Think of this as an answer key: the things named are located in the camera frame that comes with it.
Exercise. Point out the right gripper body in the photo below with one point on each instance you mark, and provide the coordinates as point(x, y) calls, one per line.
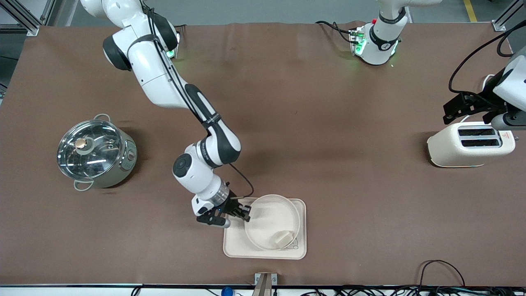
point(230, 203)

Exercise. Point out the small pale bun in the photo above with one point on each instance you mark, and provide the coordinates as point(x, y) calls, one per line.
point(282, 238)

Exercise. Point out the aluminium frame profile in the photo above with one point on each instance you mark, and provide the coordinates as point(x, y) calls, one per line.
point(24, 20)
point(499, 25)

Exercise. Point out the white two-slot toaster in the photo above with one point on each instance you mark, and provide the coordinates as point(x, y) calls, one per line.
point(452, 150)

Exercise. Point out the cream tray with rabbit print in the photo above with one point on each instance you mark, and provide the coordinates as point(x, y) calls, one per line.
point(236, 246)

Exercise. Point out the round cream plate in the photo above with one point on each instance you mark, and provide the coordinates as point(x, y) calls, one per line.
point(267, 222)

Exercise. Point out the stainless steel electric pot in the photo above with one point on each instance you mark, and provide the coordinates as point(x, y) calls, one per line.
point(125, 164)

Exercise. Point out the glass pot lid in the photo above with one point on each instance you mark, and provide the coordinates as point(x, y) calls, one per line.
point(98, 160)

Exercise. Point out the brown table cover mat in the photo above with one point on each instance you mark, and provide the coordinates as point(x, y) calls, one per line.
point(328, 123)

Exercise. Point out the small blue round object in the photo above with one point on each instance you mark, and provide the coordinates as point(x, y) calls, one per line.
point(227, 292)

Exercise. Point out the metal table edge bracket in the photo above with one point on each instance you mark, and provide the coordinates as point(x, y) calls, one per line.
point(265, 285)

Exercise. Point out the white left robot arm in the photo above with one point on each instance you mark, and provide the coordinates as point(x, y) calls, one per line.
point(382, 41)

